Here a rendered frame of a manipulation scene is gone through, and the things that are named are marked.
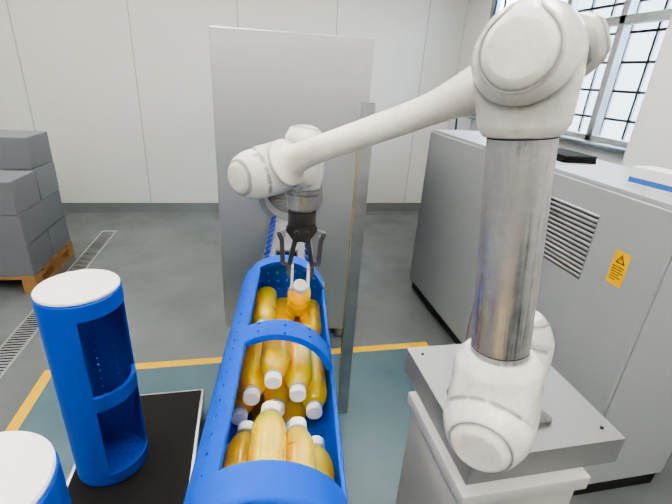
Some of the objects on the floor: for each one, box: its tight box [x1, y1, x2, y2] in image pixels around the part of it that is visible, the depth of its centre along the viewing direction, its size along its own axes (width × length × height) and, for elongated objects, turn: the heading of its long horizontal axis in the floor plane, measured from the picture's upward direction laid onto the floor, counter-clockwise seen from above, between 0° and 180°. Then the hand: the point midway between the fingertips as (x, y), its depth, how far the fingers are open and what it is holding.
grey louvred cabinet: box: [410, 129, 672, 496], centre depth 270 cm, size 54×215×145 cm, turn 4°
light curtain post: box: [337, 102, 376, 413], centre depth 207 cm, size 6×6×170 cm
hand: (300, 277), depth 116 cm, fingers closed on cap, 4 cm apart
